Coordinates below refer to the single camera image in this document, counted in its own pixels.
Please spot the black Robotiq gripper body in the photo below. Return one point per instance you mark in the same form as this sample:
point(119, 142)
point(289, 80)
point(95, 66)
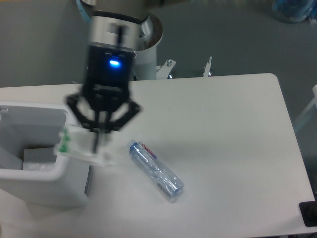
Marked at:
point(106, 86)

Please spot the clear plastic wrapper green stripe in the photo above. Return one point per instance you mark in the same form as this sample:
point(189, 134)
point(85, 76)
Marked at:
point(84, 146)

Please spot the clear plastic water bottle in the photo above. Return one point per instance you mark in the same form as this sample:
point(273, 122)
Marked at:
point(160, 175)

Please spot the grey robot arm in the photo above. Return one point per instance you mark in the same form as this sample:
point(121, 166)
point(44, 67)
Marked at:
point(119, 30)

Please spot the white trash can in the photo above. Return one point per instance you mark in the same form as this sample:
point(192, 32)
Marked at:
point(30, 169)

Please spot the blue plastic bag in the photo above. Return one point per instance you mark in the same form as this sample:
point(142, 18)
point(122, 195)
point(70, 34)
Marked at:
point(294, 11)

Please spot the black device at table edge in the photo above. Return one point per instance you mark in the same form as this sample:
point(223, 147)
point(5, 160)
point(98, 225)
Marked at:
point(309, 213)

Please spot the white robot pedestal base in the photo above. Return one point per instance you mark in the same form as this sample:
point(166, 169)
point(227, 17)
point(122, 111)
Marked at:
point(145, 63)

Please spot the white frame at right edge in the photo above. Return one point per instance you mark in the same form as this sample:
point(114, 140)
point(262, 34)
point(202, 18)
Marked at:
point(306, 113)

